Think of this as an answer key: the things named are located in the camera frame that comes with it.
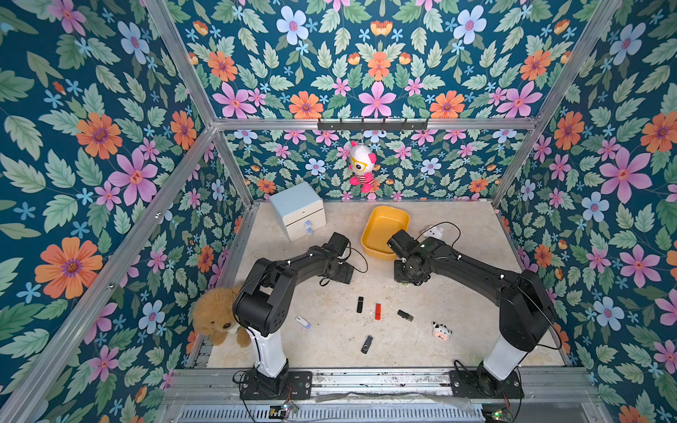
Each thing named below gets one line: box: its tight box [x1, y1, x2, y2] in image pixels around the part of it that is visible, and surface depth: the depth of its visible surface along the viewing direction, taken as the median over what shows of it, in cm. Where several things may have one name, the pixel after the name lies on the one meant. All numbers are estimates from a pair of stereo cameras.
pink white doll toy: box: [348, 144, 381, 193], surface depth 100 cm
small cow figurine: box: [431, 320, 453, 342], surface depth 84 cm
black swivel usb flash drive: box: [360, 334, 374, 355], surface depth 82 cm
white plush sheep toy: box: [423, 225, 444, 240], surface depth 107 cm
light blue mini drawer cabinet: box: [269, 181, 327, 243], surface depth 102 cm
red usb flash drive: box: [374, 303, 383, 321], surface depth 90 cm
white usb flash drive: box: [294, 315, 313, 330], surface depth 88 cm
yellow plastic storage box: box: [360, 205, 411, 261], surface depth 113 cm
